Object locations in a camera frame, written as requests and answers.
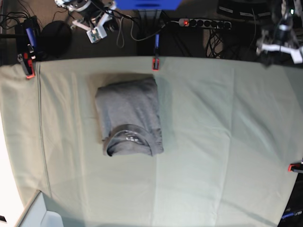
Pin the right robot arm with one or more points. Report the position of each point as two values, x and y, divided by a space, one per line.
99 20

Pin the black power strip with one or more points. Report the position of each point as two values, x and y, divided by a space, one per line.
205 23

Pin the red clamp at left corner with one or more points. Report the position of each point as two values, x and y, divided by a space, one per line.
26 43

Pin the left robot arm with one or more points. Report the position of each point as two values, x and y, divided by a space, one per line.
282 13

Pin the red clamp at top centre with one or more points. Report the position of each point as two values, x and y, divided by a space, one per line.
156 60

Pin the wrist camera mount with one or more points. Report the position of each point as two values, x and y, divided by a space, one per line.
96 34
266 44

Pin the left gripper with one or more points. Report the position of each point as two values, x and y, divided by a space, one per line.
283 35

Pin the grey t-shirt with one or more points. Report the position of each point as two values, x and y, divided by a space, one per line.
129 117

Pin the red clamp at right edge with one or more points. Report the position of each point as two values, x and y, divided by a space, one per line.
296 168

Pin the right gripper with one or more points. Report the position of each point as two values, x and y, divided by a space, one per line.
90 9

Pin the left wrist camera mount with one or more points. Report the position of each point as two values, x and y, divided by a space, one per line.
266 44

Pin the light green table cloth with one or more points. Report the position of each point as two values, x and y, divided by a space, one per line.
230 130

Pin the black round bag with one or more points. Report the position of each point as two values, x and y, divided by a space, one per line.
55 39

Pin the white bin at bottom left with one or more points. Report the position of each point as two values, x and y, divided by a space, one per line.
36 214

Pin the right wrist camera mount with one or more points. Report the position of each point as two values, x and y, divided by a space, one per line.
96 34

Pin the blue box at top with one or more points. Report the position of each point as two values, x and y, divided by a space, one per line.
148 4

